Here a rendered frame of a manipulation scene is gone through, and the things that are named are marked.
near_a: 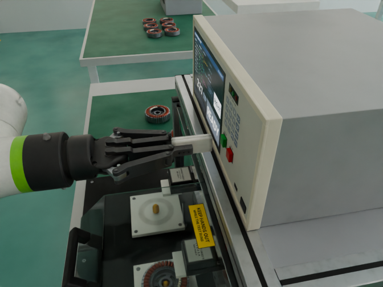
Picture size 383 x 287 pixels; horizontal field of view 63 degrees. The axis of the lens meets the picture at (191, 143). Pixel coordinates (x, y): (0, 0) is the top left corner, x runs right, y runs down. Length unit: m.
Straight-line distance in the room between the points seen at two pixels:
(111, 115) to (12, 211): 1.06
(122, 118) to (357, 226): 1.10
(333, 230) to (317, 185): 0.09
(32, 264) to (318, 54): 1.74
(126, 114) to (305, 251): 1.12
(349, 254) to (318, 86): 0.24
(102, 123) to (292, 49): 1.01
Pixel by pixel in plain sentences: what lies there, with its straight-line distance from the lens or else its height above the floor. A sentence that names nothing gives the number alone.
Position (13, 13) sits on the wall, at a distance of 5.51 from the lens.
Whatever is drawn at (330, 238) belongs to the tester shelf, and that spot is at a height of 1.11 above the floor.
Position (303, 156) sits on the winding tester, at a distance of 0.43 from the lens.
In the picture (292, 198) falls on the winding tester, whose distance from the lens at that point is 0.49.
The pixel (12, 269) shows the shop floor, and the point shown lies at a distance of 1.99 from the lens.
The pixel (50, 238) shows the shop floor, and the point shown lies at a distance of 2.03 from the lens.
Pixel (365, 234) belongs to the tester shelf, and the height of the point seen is 1.11.
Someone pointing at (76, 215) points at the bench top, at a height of 0.75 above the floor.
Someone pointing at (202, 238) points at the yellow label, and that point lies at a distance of 0.55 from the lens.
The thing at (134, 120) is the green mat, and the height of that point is 0.75.
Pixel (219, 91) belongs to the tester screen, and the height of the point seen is 1.25.
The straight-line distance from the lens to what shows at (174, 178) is 0.86.
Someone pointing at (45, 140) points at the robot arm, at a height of 1.23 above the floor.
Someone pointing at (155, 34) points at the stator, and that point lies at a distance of 2.37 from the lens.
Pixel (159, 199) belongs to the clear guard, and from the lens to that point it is 0.61.
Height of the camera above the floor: 1.52
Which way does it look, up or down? 37 degrees down
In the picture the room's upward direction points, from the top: straight up
